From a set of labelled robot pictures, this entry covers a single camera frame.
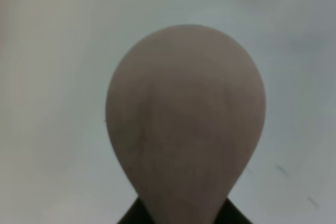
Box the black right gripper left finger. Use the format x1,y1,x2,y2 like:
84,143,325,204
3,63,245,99
118,198,155,224

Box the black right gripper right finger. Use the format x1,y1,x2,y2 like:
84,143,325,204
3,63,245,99
214,198,253,224

